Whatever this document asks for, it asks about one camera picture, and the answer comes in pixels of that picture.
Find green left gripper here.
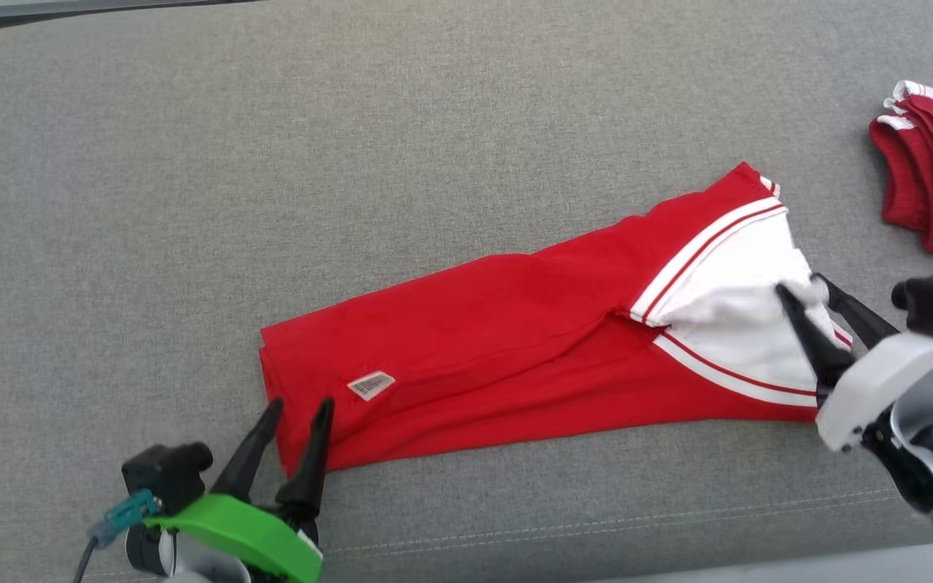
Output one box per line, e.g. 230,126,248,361
145,397,336,583

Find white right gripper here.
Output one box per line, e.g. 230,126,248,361
774,273,933,520

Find red white-sleeved shirt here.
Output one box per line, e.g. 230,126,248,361
258,161,855,478

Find grey fabric sofa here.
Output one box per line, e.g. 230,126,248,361
0,0,933,583

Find teal left camera connector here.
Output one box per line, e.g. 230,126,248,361
89,488,162,548

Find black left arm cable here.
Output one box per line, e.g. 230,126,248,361
72,538,100,583

